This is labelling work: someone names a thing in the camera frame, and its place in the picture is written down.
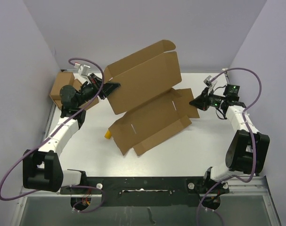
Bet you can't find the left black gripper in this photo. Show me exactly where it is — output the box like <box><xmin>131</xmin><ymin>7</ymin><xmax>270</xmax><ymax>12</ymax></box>
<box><xmin>76</xmin><ymin>73</ymin><xmax>121</xmax><ymax>107</ymax></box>

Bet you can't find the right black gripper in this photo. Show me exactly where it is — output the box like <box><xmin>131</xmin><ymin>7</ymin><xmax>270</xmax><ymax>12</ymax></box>
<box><xmin>189</xmin><ymin>87</ymin><xmax>225</xmax><ymax>112</ymax></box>

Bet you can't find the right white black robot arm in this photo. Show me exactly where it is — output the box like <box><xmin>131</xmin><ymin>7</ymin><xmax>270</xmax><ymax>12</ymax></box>
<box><xmin>190</xmin><ymin>84</ymin><xmax>270</xmax><ymax>193</ymax></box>

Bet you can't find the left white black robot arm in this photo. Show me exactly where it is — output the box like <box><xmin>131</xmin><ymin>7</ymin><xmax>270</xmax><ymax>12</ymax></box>
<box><xmin>23</xmin><ymin>73</ymin><xmax>121</xmax><ymax>194</ymax></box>

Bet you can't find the flat cardboard piece underneath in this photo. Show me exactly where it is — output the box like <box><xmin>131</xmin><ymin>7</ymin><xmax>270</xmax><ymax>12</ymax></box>
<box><xmin>54</xmin><ymin>79</ymin><xmax>82</xmax><ymax>110</ymax></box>

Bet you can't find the yellow foam cylinder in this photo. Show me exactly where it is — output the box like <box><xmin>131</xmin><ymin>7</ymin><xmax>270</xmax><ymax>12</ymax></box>
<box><xmin>104</xmin><ymin>130</ymin><xmax>112</xmax><ymax>139</ymax></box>

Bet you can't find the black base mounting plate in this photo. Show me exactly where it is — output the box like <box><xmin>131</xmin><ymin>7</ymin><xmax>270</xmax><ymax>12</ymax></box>
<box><xmin>60</xmin><ymin>177</ymin><xmax>229</xmax><ymax>207</ymax></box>

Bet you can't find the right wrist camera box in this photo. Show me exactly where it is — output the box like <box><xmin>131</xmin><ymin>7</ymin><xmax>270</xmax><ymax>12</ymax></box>
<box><xmin>204</xmin><ymin>75</ymin><xmax>217</xmax><ymax>92</ymax></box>

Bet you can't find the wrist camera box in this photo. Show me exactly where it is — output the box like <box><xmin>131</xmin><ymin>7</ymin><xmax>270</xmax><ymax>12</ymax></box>
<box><xmin>74</xmin><ymin>62</ymin><xmax>90</xmax><ymax>77</ymax></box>
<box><xmin>204</xmin><ymin>75</ymin><xmax>217</xmax><ymax>92</ymax></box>

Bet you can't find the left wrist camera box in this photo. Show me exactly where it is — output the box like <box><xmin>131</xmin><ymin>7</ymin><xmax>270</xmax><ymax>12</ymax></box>
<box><xmin>74</xmin><ymin>62</ymin><xmax>90</xmax><ymax>77</ymax></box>

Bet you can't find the aluminium frame rail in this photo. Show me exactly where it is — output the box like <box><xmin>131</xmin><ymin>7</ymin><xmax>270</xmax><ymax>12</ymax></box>
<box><xmin>20</xmin><ymin>187</ymin><xmax>61</xmax><ymax>197</ymax></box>

